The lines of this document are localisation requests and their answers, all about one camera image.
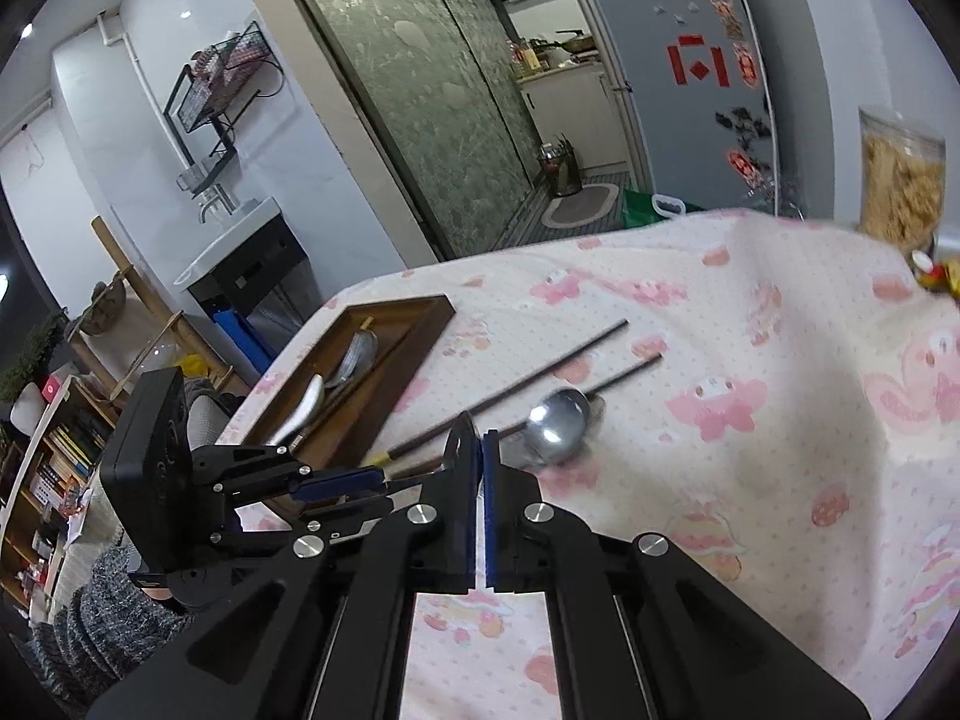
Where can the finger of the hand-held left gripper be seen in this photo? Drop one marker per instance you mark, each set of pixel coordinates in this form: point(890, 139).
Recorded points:
point(337, 484)
point(352, 521)

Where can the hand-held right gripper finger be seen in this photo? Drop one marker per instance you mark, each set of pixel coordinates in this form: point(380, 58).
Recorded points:
point(472, 540)
point(491, 510)

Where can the white ceramic spoon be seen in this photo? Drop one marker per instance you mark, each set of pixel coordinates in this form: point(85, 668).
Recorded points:
point(307, 401)

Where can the round metal spoon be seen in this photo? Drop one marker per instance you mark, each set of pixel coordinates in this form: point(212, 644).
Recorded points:
point(559, 424)

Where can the brown wooden tray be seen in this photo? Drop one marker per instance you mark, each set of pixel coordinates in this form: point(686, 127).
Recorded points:
point(405, 382)

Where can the oval metal spoon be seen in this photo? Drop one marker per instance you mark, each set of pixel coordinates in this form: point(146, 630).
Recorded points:
point(360, 356)

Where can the person's left forearm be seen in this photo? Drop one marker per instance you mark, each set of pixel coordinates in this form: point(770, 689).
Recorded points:
point(105, 615)

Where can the grey cloth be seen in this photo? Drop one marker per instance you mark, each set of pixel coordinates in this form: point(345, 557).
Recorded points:
point(206, 412)

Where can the wooden bookshelf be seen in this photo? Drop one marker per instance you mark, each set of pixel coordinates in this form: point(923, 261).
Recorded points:
point(45, 480)

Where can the clear glass globe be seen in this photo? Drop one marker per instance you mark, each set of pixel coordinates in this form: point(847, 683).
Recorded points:
point(157, 367)

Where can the yellow cloth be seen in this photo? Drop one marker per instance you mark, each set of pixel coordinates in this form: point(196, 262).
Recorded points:
point(196, 366)

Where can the white plant pot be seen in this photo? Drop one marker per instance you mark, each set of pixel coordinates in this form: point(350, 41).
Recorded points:
point(28, 412)

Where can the green plant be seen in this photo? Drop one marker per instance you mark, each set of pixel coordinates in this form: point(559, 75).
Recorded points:
point(30, 360)

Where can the woven basket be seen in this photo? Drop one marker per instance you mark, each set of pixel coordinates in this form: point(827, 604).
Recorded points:
point(105, 307)

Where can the black sink cabinet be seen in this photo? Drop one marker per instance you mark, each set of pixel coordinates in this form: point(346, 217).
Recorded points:
point(270, 277)

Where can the bamboo ladder shelf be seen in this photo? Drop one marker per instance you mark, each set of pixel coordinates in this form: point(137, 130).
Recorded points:
point(112, 247)

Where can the white sink basin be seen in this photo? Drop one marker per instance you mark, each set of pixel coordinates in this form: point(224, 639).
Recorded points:
point(225, 247)

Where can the metal faucet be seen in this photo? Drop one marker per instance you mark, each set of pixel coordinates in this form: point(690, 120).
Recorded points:
point(214, 199)

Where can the oval floor mat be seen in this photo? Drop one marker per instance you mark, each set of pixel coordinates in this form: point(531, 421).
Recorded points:
point(581, 206)

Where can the green bag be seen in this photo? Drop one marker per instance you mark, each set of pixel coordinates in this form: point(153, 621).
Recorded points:
point(637, 210)

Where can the green patterned sliding door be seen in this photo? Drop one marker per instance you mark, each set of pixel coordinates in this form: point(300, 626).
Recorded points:
point(390, 90)
point(487, 90)

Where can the white kitchen cabinet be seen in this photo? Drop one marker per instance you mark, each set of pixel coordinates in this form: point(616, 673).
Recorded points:
point(570, 112)

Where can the grey refrigerator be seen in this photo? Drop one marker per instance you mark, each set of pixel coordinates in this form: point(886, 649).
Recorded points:
point(660, 112)

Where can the condiment bottle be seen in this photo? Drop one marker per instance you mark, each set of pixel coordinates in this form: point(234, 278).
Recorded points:
point(529, 60)

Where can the metal wok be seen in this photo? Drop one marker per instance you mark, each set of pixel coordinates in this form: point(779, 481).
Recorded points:
point(576, 43)

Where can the yellow packet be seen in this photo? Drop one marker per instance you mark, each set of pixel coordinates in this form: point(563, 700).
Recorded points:
point(926, 270)

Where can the clear plastic snack jar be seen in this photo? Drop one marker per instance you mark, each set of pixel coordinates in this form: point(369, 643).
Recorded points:
point(900, 187)

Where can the white wall pipe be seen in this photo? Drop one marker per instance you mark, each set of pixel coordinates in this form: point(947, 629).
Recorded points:
point(112, 30)

